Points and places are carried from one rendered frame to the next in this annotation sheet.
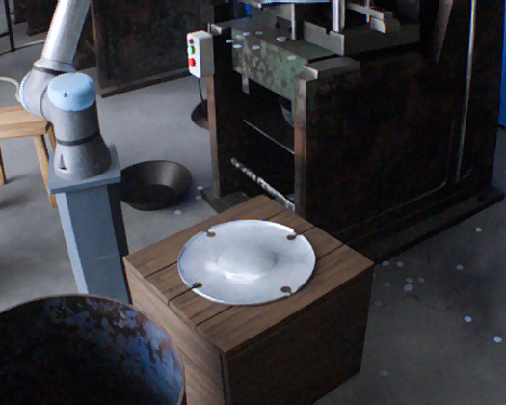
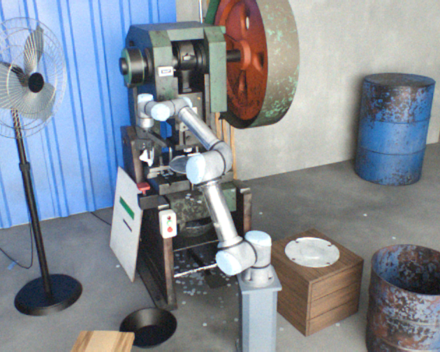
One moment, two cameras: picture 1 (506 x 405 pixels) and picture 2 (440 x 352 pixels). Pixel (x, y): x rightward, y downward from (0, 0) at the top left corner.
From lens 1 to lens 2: 271 cm
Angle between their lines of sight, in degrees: 72
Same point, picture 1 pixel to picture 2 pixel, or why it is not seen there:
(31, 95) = (246, 258)
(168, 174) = (132, 323)
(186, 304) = (339, 265)
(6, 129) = not seen: outside the picture
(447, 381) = not seen: hidden behind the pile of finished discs
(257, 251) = (307, 248)
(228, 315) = (344, 257)
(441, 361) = not seen: hidden behind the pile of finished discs
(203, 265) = (315, 261)
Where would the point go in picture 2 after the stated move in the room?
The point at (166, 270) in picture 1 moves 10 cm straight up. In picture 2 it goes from (318, 270) to (319, 253)
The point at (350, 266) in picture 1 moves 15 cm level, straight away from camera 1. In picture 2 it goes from (316, 232) to (290, 229)
